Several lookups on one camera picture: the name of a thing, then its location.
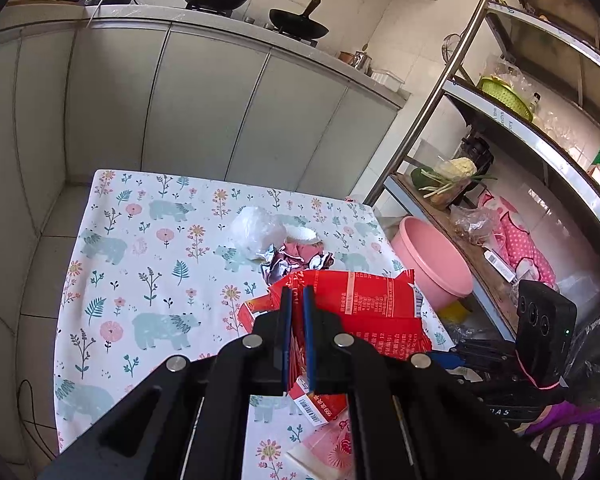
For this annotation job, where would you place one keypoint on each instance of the red yellow packet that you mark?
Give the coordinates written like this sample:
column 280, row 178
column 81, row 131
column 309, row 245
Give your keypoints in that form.
column 255, row 310

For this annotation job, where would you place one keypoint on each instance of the metal shelf rack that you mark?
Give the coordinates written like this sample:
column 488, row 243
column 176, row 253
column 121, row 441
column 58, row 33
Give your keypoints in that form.
column 472, row 25

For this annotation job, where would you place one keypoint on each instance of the large clear plastic bag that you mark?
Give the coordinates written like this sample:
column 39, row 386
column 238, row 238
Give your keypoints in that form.
column 595, row 350

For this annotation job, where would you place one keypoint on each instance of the white plastic bag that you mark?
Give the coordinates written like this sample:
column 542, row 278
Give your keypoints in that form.
column 255, row 232

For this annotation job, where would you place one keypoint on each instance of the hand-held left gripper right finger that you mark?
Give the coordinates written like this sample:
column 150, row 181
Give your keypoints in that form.
column 309, row 332

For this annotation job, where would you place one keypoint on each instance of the white flat box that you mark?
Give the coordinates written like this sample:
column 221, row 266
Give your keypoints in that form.
column 497, row 262

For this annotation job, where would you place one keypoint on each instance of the red white barcode carton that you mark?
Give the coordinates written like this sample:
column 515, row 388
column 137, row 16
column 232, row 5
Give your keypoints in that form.
column 325, row 405

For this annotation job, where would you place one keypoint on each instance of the dark green vegetable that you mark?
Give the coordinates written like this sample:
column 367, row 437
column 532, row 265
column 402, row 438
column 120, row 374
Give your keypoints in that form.
column 420, row 179

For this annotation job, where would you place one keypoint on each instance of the copper pot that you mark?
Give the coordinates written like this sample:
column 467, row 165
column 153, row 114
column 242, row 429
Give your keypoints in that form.
column 347, row 57

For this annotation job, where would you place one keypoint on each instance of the black open wok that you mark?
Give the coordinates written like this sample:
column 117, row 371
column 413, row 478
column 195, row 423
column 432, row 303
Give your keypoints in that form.
column 297, row 22

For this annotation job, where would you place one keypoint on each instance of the pink plastic basin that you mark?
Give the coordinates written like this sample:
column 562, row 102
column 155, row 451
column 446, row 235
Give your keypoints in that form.
column 430, row 265

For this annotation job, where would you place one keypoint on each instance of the striped clothing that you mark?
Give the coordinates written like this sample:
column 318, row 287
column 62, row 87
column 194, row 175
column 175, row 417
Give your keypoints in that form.
column 575, row 452

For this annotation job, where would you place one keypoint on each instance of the red snack packet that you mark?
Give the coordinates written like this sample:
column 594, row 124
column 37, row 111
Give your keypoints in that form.
column 370, row 310

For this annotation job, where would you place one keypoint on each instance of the pink crumpled wrapper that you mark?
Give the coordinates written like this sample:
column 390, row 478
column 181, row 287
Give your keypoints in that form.
column 300, row 250

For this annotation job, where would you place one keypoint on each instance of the clear crumpled plastic film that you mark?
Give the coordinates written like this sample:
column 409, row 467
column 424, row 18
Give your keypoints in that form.
column 462, row 334

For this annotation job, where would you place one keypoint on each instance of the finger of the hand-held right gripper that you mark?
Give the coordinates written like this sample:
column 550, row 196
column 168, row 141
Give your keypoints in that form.
column 447, row 358

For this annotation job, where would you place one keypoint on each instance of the grey kitchen counter cabinet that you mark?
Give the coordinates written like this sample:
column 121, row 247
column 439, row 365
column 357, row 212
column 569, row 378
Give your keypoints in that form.
column 205, row 110

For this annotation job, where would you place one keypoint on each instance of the small glass bottle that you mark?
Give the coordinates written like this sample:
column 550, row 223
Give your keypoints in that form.
column 535, row 104

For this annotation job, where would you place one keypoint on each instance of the white foam piece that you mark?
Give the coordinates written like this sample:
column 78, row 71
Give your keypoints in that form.
column 302, row 235

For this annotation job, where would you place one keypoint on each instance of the crumpled silver foil wrapper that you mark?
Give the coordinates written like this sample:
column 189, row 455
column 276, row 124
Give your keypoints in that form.
column 280, row 270

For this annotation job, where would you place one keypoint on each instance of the gas stove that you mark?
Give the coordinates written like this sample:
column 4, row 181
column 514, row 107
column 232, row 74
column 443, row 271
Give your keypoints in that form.
column 252, row 20

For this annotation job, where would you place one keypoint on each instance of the clear plastic vegetable container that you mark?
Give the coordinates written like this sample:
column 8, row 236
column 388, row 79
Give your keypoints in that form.
column 445, row 196

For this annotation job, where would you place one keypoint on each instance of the white lidded container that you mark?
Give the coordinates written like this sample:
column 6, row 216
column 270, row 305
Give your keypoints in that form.
column 386, row 79

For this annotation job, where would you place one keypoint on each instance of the clear bag of dried food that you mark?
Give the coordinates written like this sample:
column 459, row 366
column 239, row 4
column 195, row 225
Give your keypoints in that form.
column 472, row 225

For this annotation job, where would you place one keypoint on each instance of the black blender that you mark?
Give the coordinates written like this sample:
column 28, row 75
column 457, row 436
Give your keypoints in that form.
column 477, row 152

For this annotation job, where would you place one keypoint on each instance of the green plastic basket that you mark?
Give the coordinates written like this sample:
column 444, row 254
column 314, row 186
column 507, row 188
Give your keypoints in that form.
column 505, row 97

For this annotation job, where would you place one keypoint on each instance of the stainless steel kettle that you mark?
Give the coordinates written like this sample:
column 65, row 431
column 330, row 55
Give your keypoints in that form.
column 361, row 61

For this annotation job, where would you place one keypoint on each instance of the floral bear tablecloth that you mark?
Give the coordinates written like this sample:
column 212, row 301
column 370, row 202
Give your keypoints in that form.
column 145, row 240

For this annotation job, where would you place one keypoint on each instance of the cauliflower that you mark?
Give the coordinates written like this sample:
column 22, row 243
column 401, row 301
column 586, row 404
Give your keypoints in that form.
column 460, row 166

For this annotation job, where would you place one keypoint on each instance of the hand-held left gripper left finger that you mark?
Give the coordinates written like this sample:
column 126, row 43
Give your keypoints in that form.
column 286, row 327

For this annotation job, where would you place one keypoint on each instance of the red clear plastic bag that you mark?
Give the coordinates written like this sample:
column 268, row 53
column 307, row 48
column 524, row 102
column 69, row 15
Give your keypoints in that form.
column 330, row 450

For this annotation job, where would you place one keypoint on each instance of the pink polka-dot cloth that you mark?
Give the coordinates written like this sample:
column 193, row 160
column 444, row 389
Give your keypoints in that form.
column 522, row 250

